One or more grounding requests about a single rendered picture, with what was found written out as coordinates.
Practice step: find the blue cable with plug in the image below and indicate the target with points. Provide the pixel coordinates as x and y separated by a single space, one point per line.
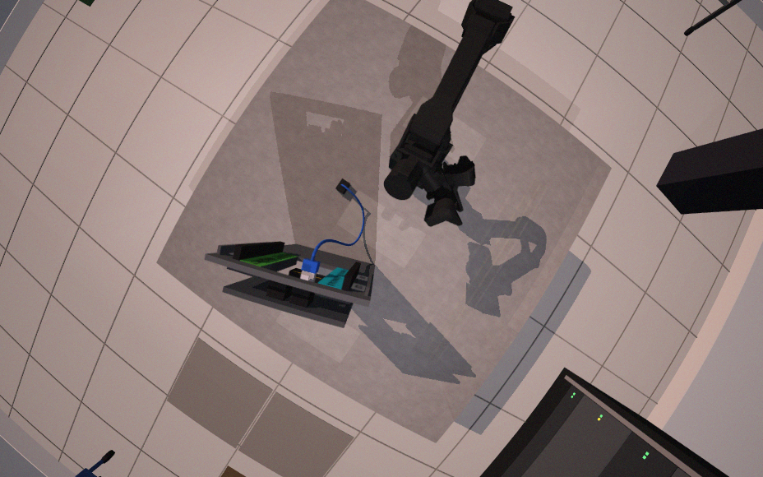
310 267

